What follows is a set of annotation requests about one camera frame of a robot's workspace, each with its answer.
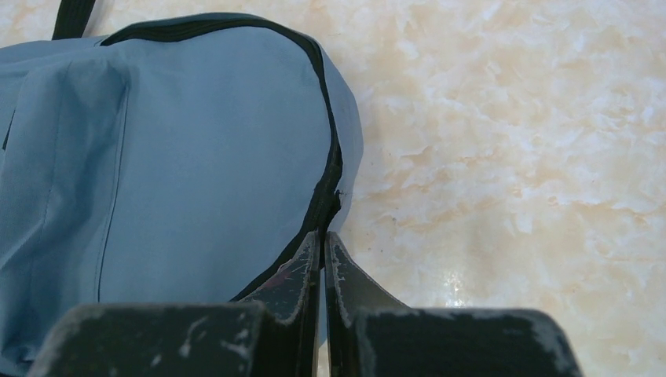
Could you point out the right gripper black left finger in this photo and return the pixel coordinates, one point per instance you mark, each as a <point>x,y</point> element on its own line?
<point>270,332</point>

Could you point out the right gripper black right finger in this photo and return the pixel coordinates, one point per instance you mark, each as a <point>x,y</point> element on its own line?
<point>371,333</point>

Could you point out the blue grey student backpack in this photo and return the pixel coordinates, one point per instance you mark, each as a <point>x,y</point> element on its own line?
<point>179,160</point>

